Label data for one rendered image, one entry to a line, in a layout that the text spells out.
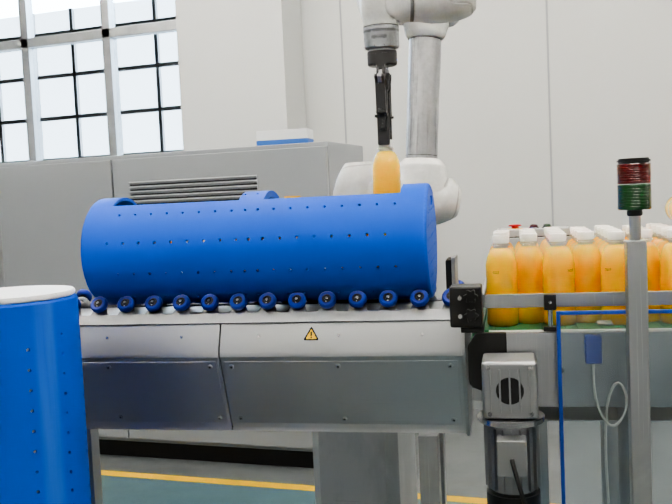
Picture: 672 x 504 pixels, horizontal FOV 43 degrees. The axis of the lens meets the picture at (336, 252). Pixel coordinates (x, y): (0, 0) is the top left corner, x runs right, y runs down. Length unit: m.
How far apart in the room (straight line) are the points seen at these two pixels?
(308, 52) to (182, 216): 3.05
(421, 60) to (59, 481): 1.60
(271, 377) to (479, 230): 2.83
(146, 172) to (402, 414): 2.26
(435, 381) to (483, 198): 2.81
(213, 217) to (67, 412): 0.58
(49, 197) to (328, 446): 2.19
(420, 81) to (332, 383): 1.05
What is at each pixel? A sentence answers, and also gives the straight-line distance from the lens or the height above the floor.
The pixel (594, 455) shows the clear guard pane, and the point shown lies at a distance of 1.93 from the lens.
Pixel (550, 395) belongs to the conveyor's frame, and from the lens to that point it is 1.93.
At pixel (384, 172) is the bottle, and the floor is 1.26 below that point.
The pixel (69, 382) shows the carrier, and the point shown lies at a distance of 1.93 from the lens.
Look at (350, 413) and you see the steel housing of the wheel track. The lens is 2.13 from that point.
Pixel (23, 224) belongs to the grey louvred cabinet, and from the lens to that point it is 4.45.
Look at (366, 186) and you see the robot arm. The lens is 2.61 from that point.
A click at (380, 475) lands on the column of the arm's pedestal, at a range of 2.67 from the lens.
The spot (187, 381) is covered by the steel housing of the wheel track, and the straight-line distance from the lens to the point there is 2.19.
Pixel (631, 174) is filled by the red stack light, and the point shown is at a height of 1.23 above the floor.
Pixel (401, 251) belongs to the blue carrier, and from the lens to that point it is 1.98.
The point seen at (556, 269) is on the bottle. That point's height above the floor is 1.03.
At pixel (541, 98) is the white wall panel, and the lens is 4.76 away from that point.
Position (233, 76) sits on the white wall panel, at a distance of 4.94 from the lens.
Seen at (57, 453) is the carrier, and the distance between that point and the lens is 1.93.
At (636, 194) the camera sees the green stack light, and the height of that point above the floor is 1.19.
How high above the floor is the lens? 1.21
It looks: 4 degrees down
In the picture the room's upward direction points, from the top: 3 degrees counter-clockwise
